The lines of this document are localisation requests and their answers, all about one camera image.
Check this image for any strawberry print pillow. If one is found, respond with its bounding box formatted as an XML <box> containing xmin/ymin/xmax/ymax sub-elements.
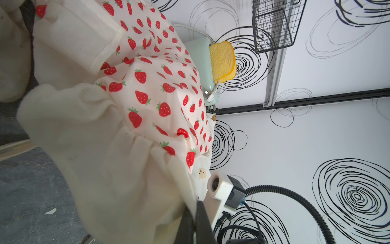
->
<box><xmin>17</xmin><ymin>1</ymin><xmax>213</xmax><ymax>244</ymax></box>

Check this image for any front yellow toast slice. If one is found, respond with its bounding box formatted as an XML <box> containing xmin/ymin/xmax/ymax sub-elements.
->
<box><xmin>209</xmin><ymin>41</ymin><xmax>237</xmax><ymax>83</ymax></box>

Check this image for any cream bear pillowcase right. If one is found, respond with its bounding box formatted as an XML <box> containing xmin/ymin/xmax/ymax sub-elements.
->
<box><xmin>192</xmin><ymin>113</ymin><xmax>216</xmax><ymax>201</ymax></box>

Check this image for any black wire basket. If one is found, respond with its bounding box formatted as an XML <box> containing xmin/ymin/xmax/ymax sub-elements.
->
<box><xmin>251</xmin><ymin>0</ymin><xmax>307</xmax><ymax>53</ymax></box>

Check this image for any mint green toaster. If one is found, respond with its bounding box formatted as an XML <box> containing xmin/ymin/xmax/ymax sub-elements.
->
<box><xmin>184</xmin><ymin>38</ymin><xmax>219</xmax><ymax>106</ymax></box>

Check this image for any rear yellow toast slice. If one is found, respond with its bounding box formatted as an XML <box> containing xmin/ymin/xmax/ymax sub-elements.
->
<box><xmin>219</xmin><ymin>66</ymin><xmax>237</xmax><ymax>84</ymax></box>

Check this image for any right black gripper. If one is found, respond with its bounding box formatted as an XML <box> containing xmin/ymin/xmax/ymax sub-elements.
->
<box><xmin>174</xmin><ymin>201</ymin><xmax>268</xmax><ymax>244</ymax></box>

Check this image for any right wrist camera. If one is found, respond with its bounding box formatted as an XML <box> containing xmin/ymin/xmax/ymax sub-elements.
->
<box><xmin>203</xmin><ymin>170</ymin><xmax>246</xmax><ymax>229</ymax></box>

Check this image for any yellow toast slice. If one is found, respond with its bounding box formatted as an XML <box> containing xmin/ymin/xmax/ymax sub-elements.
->
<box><xmin>219</xmin><ymin>66</ymin><xmax>237</xmax><ymax>84</ymax></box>
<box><xmin>209</xmin><ymin>41</ymin><xmax>237</xmax><ymax>83</ymax></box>

